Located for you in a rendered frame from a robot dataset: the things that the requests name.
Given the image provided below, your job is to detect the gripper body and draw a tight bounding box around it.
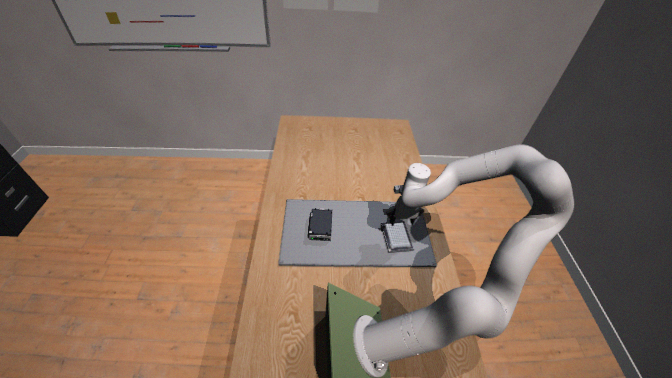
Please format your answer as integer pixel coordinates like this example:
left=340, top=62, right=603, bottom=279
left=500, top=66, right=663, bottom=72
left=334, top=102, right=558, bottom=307
left=394, top=197, right=420, bottom=219

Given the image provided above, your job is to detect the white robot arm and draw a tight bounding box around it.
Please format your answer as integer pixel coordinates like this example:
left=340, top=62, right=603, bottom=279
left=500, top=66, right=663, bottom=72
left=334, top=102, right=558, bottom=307
left=353, top=145, right=574, bottom=378

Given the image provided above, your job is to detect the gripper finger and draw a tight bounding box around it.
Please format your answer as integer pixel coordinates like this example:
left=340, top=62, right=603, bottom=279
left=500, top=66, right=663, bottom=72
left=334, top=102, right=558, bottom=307
left=386, top=208, right=396, bottom=226
left=410, top=208, right=424, bottom=225

